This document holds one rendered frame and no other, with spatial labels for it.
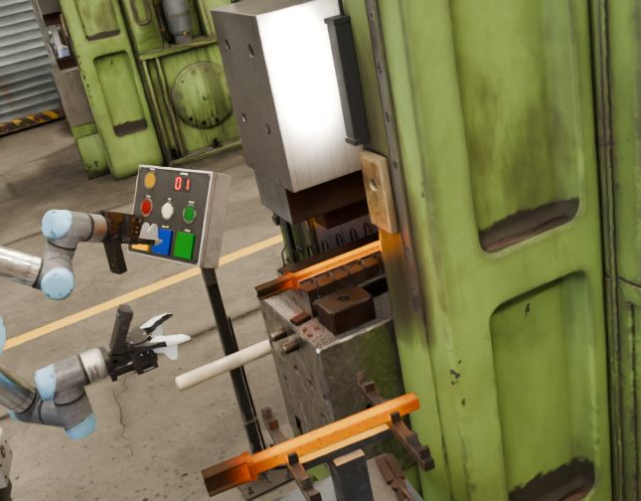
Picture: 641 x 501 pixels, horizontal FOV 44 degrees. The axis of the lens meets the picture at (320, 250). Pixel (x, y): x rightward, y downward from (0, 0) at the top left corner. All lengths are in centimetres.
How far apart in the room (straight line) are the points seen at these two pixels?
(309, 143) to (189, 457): 172
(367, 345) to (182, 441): 152
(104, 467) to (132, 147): 391
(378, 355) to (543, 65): 77
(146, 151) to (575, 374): 522
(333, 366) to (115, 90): 508
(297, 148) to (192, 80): 493
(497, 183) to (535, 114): 16
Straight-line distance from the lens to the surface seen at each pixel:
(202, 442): 327
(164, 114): 674
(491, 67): 167
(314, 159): 182
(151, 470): 323
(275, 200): 195
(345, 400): 197
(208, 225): 233
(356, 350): 192
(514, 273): 175
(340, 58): 165
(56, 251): 212
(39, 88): 980
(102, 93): 669
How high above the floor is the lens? 188
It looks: 24 degrees down
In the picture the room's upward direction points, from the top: 12 degrees counter-clockwise
